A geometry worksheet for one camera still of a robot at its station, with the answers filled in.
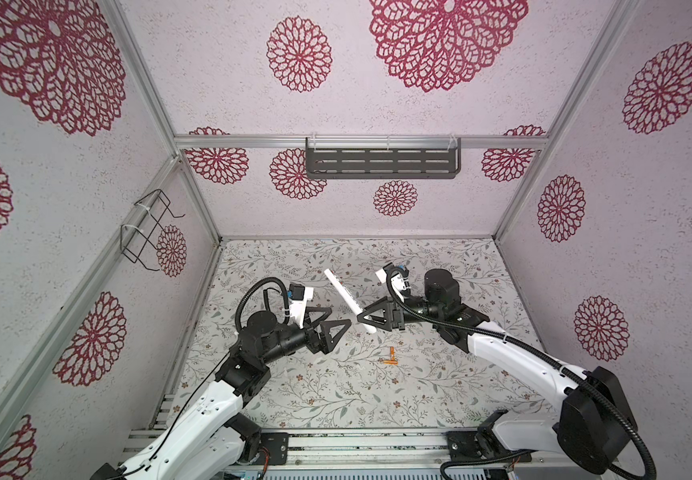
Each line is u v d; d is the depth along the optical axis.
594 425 0.41
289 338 0.62
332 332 0.62
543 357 0.47
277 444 0.75
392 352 0.90
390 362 0.88
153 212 0.80
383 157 0.99
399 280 0.67
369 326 0.65
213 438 0.59
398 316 0.62
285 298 0.61
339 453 0.74
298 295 0.62
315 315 0.73
